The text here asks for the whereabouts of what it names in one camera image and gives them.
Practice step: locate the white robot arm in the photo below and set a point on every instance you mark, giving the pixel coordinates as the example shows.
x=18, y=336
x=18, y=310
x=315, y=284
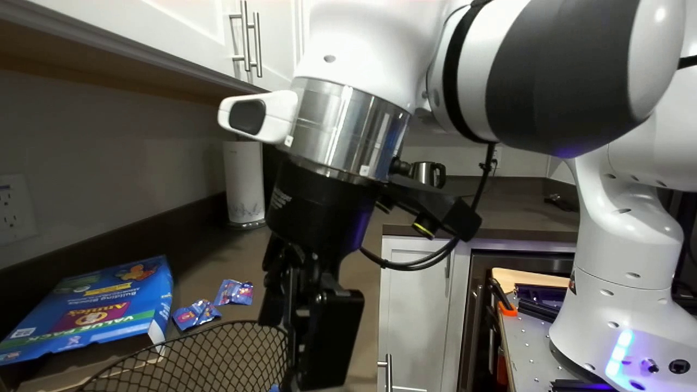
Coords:
x=632, y=254

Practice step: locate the purple package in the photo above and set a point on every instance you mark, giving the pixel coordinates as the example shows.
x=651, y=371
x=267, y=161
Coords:
x=541, y=299

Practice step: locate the white upper cabinet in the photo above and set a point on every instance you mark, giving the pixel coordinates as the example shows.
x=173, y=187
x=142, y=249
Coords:
x=181, y=35

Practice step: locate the orange tool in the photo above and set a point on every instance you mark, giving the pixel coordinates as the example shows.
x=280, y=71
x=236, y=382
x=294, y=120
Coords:
x=506, y=306

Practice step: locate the white paper towel roll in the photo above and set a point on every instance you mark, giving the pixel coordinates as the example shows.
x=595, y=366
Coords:
x=243, y=187

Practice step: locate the dark small counter object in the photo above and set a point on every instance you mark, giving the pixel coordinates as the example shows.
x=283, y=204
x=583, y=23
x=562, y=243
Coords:
x=561, y=198

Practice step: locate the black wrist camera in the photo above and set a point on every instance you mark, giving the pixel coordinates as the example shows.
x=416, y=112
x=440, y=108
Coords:
x=437, y=208

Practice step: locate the blue snack sachet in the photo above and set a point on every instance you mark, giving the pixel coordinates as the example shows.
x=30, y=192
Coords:
x=234, y=292
x=195, y=316

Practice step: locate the black electric kettle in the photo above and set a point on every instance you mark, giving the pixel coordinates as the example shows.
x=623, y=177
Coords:
x=428, y=172

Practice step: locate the blue cardboard snack box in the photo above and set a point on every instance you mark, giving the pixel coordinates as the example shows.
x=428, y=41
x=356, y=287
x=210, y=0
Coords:
x=87, y=307

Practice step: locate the white lower cabinet door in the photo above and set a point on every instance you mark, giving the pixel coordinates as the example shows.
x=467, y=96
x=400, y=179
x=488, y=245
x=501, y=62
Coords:
x=416, y=327

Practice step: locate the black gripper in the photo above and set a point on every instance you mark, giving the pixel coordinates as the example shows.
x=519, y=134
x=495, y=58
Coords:
x=313, y=209

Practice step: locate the white wall outlet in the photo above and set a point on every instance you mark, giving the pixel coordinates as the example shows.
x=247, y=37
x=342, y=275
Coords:
x=14, y=209

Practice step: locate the light wooden board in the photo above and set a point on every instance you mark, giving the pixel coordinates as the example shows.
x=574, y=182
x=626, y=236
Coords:
x=530, y=278

